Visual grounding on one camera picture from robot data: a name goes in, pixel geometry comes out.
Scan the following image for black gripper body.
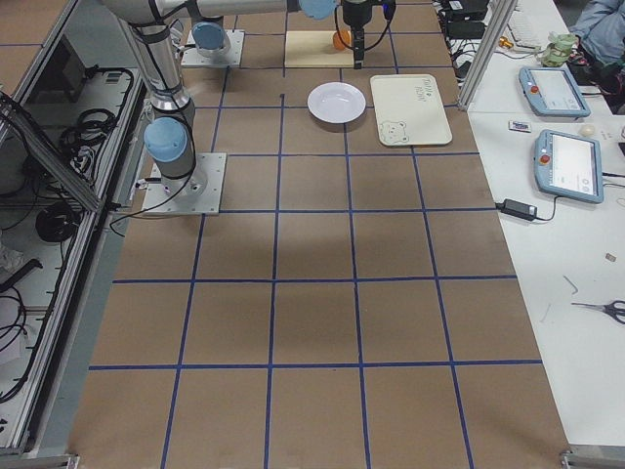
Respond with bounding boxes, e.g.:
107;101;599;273
341;0;373;30

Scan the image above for orange fruit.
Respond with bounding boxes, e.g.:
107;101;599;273
332;29;352;51

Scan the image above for white round plate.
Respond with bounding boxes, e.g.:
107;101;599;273
307;82;366;124

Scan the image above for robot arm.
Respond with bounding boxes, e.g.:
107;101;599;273
104;1;196;196
195;0;393;69

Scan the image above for cream bear tray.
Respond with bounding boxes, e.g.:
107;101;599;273
370;74;452;147

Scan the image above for bamboo cutting board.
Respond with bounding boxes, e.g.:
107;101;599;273
284;30;354;68

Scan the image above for small white box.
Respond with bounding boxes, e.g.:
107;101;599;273
508;120;532;133

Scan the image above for upper teach pendant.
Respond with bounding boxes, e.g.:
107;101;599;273
518;66;591;118

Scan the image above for teach pendant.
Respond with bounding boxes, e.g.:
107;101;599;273
518;66;591;118
533;130;604;204

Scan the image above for black power adapter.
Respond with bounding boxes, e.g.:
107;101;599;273
498;198;537;221

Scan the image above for lower teach pendant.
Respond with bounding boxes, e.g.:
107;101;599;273
533;130;604;204

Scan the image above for metal allen key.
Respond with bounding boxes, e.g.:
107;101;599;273
562;276;579;295

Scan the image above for black scissors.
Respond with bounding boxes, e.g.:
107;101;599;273
573;300;625;324

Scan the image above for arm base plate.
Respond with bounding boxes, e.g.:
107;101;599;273
142;152;227;216
181;29;245;68

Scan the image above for aluminium frame post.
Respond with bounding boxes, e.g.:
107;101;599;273
457;0;518;110

